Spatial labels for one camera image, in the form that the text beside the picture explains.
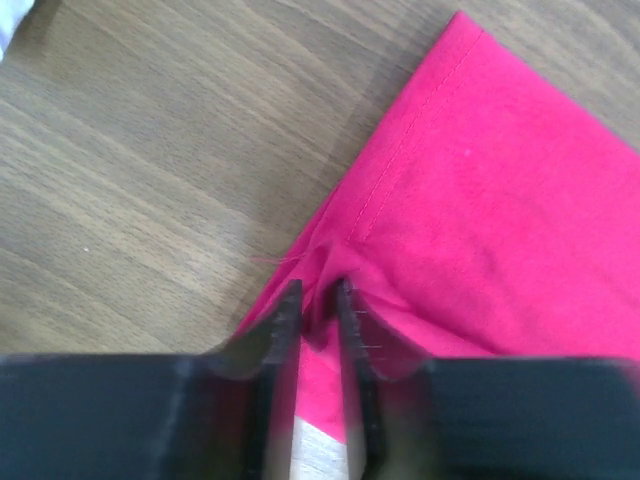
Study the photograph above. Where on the pink t shirt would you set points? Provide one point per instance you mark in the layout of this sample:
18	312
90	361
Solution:
488	214

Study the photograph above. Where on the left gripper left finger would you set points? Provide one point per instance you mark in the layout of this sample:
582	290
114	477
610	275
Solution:
224	414

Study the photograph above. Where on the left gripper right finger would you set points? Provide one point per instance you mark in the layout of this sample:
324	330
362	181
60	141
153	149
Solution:
413	415

